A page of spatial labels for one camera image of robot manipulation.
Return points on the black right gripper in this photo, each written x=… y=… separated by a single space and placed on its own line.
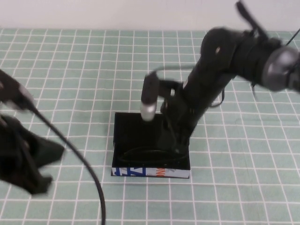
x=175 y=122

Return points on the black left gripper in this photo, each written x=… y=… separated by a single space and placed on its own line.
x=11 y=152

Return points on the black sunglasses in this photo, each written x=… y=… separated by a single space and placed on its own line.
x=145 y=154

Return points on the black glasses case printed front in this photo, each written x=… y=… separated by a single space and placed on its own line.
x=131 y=131

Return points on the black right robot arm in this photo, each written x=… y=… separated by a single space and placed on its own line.
x=211 y=70

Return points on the black zip tie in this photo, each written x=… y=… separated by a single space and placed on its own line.
x=254 y=91
x=294 y=37

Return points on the green checkered tablecloth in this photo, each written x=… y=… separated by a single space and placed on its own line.
x=93 y=70

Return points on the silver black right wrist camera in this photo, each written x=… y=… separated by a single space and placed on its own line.
x=150 y=93

